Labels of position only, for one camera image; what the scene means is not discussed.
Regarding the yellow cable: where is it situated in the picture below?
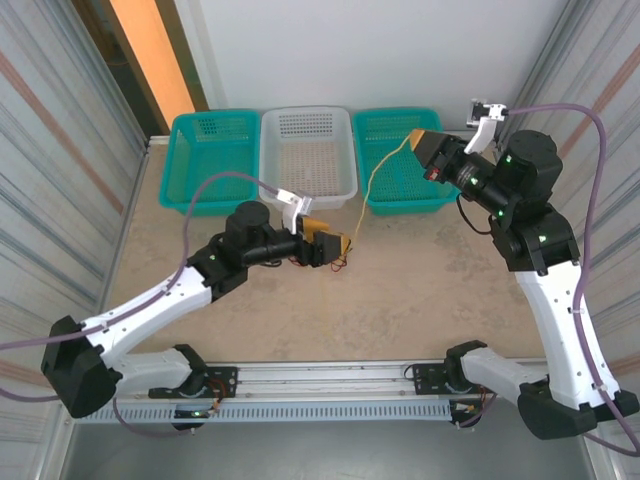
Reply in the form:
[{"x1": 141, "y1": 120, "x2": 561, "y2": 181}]
[{"x1": 347, "y1": 137, "x2": 415, "y2": 251}]

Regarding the teal plastic basket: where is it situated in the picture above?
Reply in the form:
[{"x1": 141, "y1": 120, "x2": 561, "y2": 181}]
[
  {"x1": 352, "y1": 106, "x2": 462, "y2": 217},
  {"x1": 158, "y1": 108, "x2": 261, "y2": 217}
]

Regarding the white plastic basket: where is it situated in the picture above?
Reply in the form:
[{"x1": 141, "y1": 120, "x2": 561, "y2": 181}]
[{"x1": 258, "y1": 105, "x2": 359, "y2": 212}]

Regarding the orange door panel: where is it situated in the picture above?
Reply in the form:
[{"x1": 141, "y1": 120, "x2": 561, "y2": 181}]
[{"x1": 107, "y1": 0, "x2": 196, "y2": 116}]

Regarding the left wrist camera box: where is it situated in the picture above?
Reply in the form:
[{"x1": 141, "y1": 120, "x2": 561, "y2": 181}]
[{"x1": 273, "y1": 188, "x2": 315, "y2": 234}]

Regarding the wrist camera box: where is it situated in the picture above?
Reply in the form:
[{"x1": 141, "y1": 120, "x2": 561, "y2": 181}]
[
  {"x1": 273, "y1": 188, "x2": 315, "y2": 234},
  {"x1": 464, "y1": 98, "x2": 509, "y2": 155}
]

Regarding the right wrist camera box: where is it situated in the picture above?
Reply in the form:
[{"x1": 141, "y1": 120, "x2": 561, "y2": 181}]
[{"x1": 464, "y1": 98, "x2": 509, "y2": 155}]

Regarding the aluminium mounting rail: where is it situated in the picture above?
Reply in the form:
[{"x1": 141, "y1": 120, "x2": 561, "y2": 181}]
[{"x1": 53, "y1": 357, "x2": 599, "y2": 404}]

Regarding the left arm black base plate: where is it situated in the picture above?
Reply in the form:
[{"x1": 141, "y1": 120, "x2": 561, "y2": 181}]
[{"x1": 147, "y1": 365, "x2": 239, "y2": 400}]

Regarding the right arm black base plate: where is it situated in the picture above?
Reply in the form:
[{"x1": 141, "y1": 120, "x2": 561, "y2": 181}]
[{"x1": 412, "y1": 360, "x2": 503, "y2": 396}]

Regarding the grey slotted cable duct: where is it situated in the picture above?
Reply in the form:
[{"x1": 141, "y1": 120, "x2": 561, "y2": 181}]
[{"x1": 73, "y1": 402, "x2": 454, "y2": 425}]

